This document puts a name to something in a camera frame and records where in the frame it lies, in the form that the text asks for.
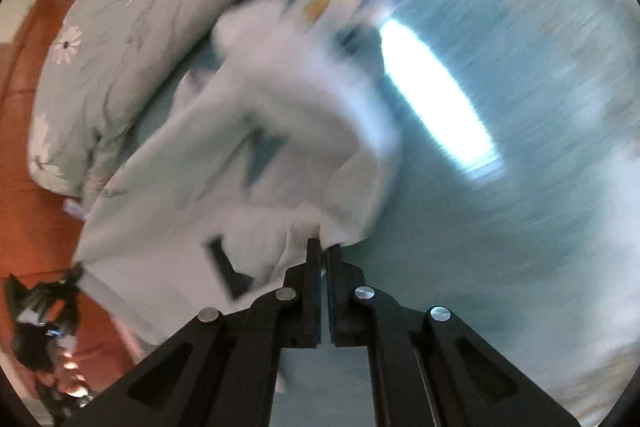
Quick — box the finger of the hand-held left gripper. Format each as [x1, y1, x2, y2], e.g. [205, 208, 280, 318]
[3, 263, 86, 310]

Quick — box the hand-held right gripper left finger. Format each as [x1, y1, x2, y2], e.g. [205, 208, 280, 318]
[62, 238, 323, 427]

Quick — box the white printed shirt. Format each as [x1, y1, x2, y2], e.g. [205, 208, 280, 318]
[75, 0, 403, 350]

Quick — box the orange leather headboard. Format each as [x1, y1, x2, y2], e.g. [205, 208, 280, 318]
[0, 0, 148, 410]

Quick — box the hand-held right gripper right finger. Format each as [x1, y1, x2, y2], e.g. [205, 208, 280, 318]
[325, 244, 582, 427]

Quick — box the grey-green daisy print pillow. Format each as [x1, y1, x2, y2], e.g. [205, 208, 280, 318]
[27, 0, 323, 208]

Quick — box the teal patterned blanket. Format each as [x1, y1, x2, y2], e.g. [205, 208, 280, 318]
[117, 0, 640, 427]

